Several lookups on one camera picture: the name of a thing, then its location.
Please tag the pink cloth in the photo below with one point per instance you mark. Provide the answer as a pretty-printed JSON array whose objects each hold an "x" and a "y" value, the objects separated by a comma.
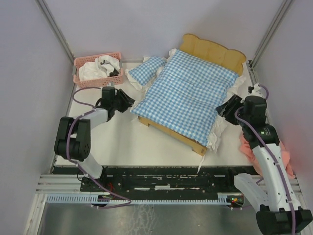
[{"x": 245, "y": 149}]

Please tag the aluminium frame post left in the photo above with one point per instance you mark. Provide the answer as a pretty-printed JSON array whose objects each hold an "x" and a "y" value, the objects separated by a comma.
[{"x": 43, "y": 6}]

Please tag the aluminium frame post right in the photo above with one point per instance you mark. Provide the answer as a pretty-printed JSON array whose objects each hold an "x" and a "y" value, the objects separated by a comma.
[{"x": 270, "y": 32}]

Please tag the pink plastic basket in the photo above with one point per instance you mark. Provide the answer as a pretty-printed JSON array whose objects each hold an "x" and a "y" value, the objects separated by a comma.
[{"x": 96, "y": 82}]

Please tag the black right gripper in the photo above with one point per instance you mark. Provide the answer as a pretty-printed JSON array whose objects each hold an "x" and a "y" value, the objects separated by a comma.
[{"x": 233, "y": 102}]

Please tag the aluminium frame post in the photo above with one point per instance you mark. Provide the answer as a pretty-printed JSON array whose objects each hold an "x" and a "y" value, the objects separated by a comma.
[
  {"x": 270, "y": 32},
  {"x": 43, "y": 6}
]

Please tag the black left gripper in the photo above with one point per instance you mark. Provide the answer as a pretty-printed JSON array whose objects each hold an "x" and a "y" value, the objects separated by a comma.
[{"x": 127, "y": 101}]

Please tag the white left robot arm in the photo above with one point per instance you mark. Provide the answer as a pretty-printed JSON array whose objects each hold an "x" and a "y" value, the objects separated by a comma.
[{"x": 73, "y": 139}]

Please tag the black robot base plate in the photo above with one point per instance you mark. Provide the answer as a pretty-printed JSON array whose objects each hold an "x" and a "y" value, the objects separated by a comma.
[{"x": 170, "y": 183}]

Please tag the blue gingham mattress pad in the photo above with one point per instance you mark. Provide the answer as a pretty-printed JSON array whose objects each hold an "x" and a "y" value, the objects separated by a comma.
[{"x": 184, "y": 97}]

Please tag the wooden pet bed frame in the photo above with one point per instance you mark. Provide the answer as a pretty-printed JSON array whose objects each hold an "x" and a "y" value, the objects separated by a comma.
[{"x": 212, "y": 52}]

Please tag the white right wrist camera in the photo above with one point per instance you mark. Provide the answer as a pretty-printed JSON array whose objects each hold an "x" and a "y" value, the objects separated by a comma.
[{"x": 255, "y": 90}]

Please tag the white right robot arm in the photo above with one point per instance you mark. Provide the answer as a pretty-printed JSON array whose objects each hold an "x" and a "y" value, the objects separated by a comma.
[{"x": 278, "y": 211}]

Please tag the white cloth in basket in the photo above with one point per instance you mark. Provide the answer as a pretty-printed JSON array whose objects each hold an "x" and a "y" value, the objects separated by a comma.
[{"x": 102, "y": 67}]

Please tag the blue gingham pillow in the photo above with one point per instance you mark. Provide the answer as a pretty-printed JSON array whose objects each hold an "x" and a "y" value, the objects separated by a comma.
[{"x": 143, "y": 75}]

